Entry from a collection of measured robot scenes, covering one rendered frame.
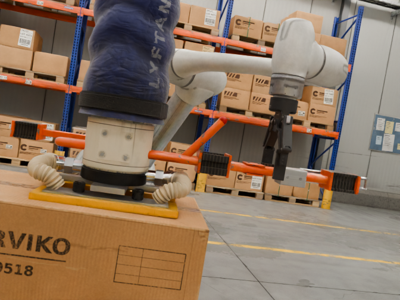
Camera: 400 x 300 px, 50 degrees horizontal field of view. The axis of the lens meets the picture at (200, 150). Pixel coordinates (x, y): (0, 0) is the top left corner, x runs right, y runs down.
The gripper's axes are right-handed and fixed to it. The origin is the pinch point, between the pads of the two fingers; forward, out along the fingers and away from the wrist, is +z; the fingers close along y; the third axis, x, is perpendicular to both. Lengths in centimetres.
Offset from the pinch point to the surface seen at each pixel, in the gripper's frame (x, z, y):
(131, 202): -35.5, 10.8, 14.1
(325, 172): 14.2, -2.4, 1.7
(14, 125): -75, 0, -21
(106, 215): -40.3, 13.2, 20.5
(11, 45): -309, -98, -691
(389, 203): 560, 99, -894
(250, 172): -6.7, 0.5, 4.0
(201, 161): -20.0, -0.5, 5.2
